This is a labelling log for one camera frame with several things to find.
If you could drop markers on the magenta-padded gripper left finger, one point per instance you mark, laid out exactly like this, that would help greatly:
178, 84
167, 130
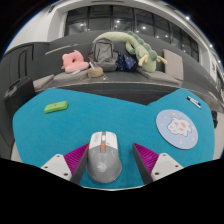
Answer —
76, 160

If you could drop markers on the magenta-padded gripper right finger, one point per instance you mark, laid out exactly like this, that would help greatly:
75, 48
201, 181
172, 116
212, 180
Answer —
146, 159

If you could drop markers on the grey and white computer mouse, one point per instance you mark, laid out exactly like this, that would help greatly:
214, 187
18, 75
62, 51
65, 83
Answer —
104, 160

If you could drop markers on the round light blue mouse pad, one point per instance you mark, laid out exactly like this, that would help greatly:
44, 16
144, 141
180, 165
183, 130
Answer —
176, 129

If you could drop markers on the green eraser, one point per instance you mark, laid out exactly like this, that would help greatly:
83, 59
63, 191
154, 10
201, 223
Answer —
56, 107

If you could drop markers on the white marker with black cap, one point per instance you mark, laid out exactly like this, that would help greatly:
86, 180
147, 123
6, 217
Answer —
190, 100

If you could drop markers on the white marker with blue cap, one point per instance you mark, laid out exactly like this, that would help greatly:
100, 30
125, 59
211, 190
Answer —
196, 104

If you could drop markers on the dark grey stepped bench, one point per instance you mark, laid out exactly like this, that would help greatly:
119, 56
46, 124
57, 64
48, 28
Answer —
110, 91

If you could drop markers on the black bag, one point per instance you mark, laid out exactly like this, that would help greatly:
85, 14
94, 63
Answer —
215, 119

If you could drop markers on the round grey cushion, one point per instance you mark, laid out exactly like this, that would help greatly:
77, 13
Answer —
68, 77

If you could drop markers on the flat grey seat cushion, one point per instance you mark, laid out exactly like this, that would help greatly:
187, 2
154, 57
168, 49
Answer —
158, 76

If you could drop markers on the small flat grey cushion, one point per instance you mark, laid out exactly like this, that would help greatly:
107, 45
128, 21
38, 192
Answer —
42, 82

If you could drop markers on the tan round pouch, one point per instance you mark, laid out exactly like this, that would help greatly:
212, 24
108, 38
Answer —
95, 72

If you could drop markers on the dark blue bag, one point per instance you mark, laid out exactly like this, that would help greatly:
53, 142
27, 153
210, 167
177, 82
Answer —
126, 63

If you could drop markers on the upright grey cushion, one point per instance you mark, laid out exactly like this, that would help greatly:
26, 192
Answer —
173, 64

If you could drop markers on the pink plush pillow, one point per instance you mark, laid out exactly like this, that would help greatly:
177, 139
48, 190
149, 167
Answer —
74, 61

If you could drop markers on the grey backpack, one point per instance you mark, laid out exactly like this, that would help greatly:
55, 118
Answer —
103, 55

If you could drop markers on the green dragon plush toy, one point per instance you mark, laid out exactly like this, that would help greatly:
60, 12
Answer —
143, 50

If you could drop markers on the ceiling lights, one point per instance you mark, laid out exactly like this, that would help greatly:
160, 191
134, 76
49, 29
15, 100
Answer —
187, 17

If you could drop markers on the dark glass window wall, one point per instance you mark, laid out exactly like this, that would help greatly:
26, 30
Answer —
100, 20

